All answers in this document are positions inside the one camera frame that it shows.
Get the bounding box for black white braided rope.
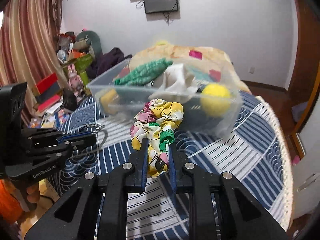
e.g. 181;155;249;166
72;123;109;157

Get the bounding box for floral yellow scrunchie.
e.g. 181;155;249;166
130;99;184;178

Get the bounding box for green knitted glove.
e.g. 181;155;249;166
114;58;173;86

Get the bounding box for yellow felt ball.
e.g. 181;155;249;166
200;83;232;117

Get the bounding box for left hand holding gripper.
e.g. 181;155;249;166
14;182;40;212

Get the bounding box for red and grey boxes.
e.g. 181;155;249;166
31;73;61;113

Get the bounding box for yellow sponge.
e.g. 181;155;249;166
100;89;120;115

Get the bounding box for pink rabbit toy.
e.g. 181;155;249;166
68;64;85;96

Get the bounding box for blue white patterned tablecloth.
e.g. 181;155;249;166
49;92;293;239

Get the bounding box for green cardboard box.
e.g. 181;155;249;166
63;54;93;87

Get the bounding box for dark purple garment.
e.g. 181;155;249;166
86;47;132;80

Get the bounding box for green dinosaur plush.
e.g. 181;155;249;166
73;30;103;59

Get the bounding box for striped pink curtain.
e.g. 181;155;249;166
1;0;67;124

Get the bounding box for white cloth pouch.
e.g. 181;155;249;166
149;63;199;104

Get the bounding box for clear plastic storage bin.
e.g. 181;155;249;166
87;58;242;138

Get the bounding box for yellow fuzzy plush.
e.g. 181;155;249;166
155;40;169;46

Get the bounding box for brown wooden door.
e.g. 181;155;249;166
285;0;319;136

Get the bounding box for colourful beige blanket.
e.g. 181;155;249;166
129;43;251;93

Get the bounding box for small wall monitor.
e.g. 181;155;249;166
143;0;178;14

